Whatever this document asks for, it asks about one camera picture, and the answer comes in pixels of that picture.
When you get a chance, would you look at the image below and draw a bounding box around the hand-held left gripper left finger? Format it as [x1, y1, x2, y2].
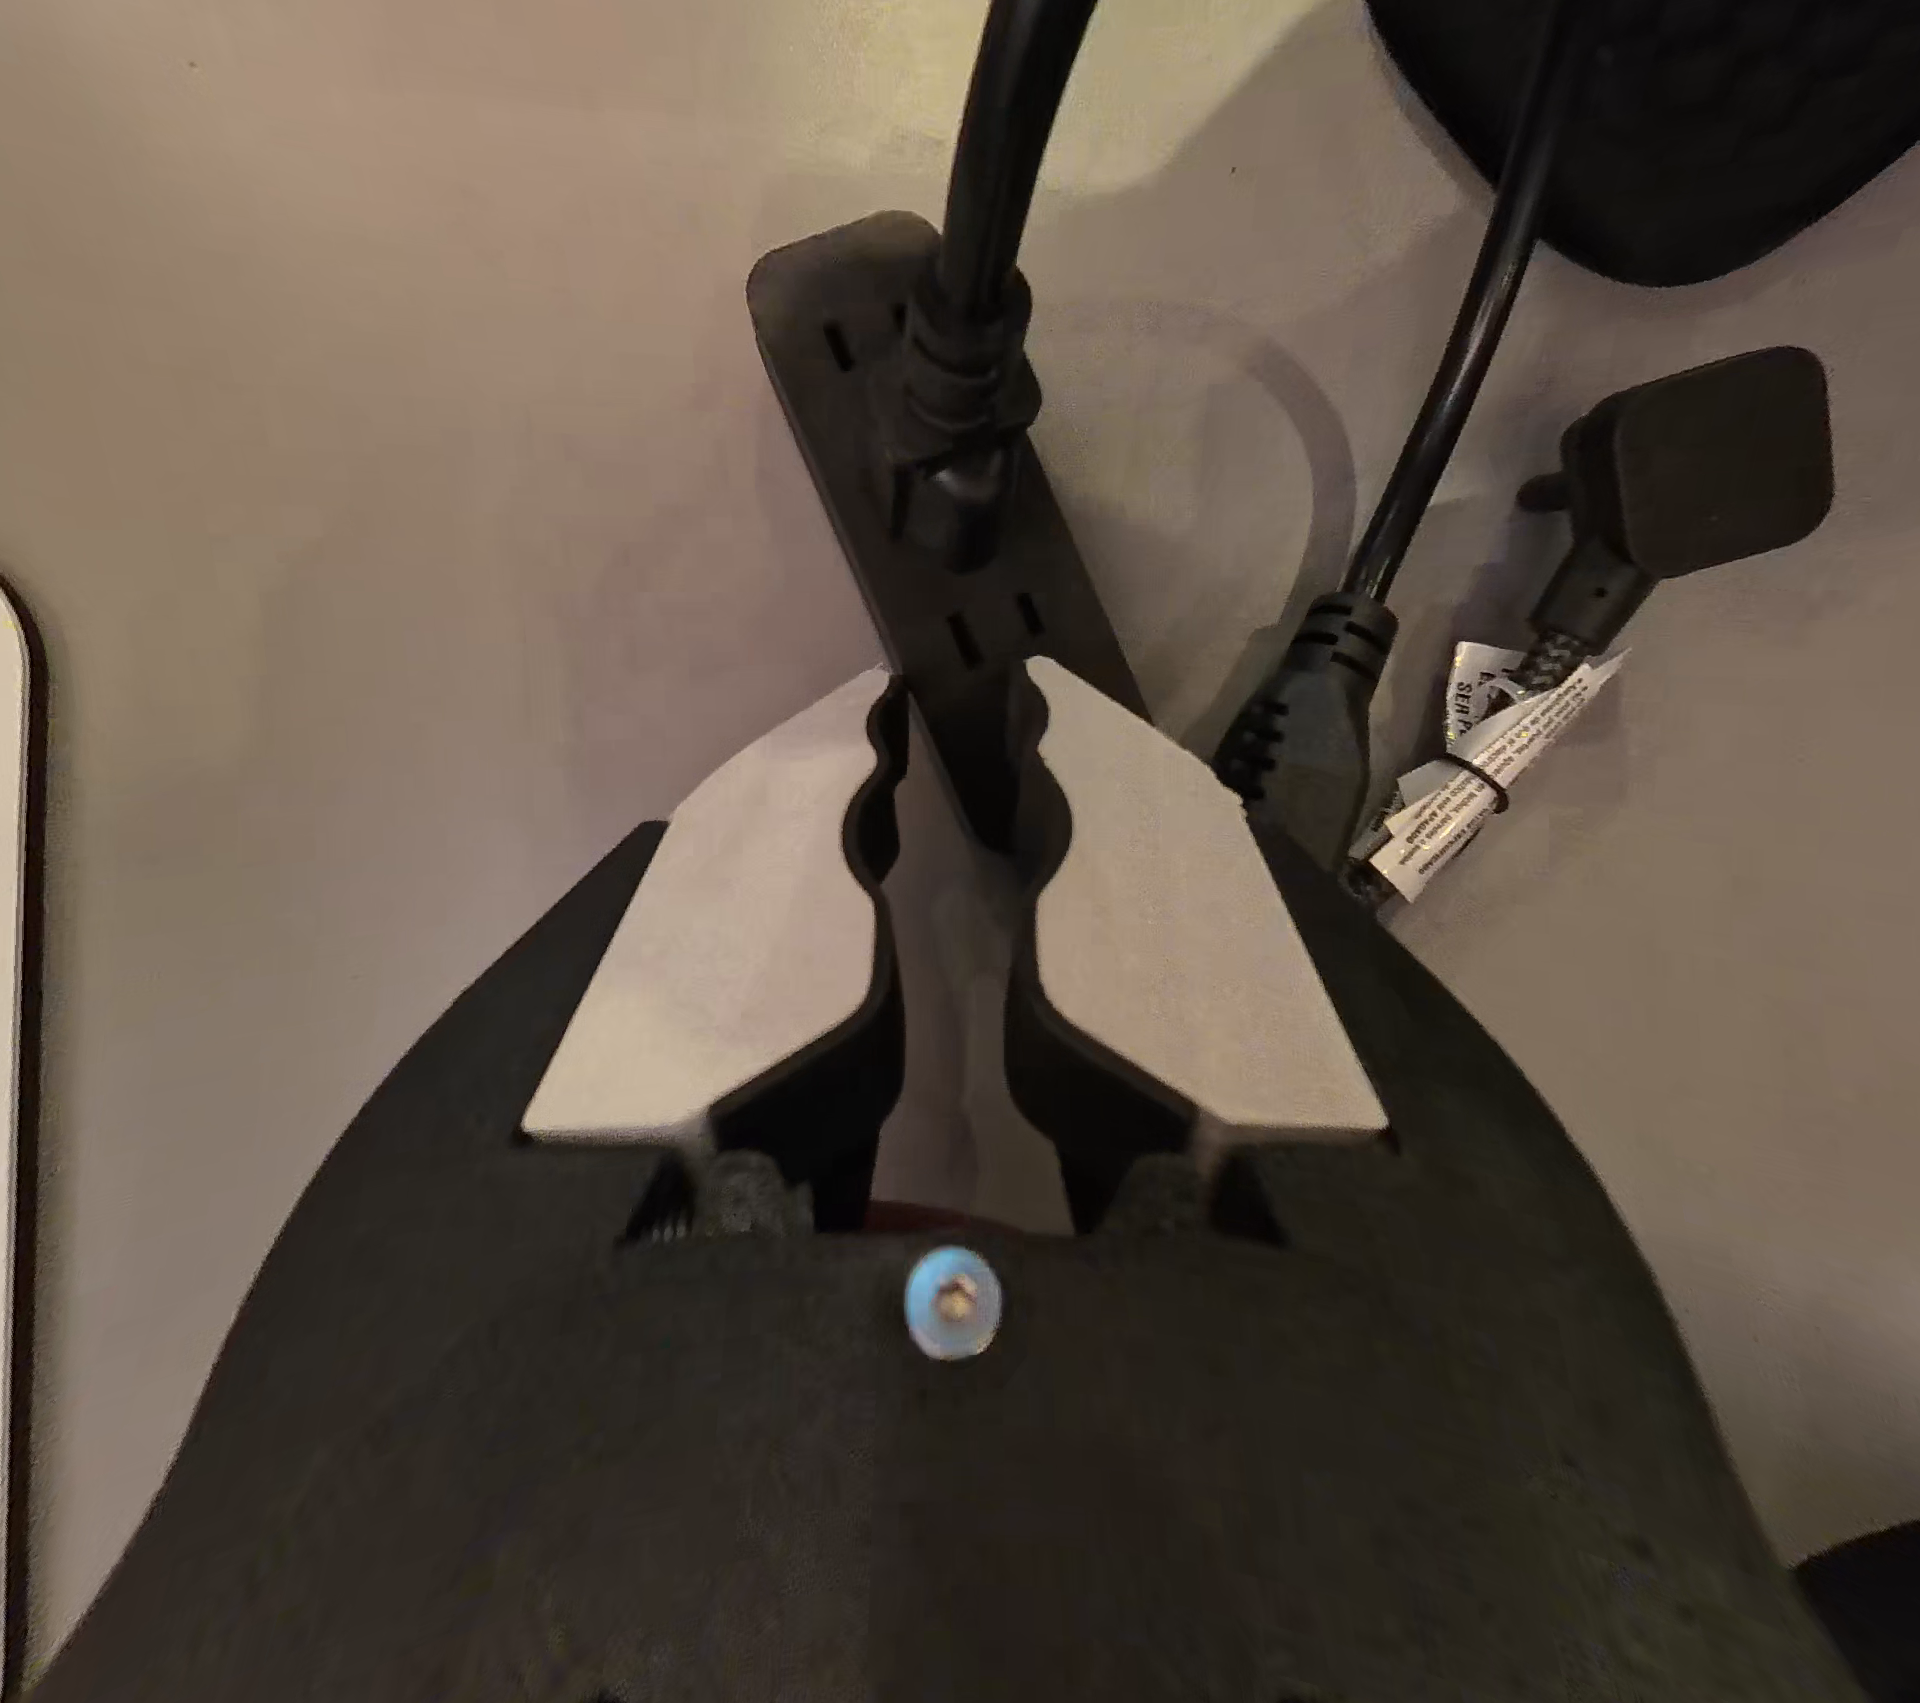
[517, 668, 915, 1209]

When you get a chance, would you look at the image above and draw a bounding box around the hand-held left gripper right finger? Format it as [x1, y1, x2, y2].
[1005, 653, 1392, 1209]

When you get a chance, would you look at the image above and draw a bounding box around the black power strip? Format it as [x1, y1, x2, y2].
[746, 211, 1155, 852]

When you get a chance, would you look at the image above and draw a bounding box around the black power cable with plug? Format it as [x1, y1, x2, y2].
[890, 0, 1195, 575]

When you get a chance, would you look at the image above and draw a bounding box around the black ribbed power plug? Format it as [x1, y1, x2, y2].
[1212, 0, 1629, 872]

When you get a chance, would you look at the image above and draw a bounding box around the white rounded pad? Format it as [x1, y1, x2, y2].
[0, 569, 48, 1645]

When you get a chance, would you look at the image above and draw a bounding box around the black dimpled round pad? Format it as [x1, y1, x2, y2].
[1358, 0, 1920, 289]

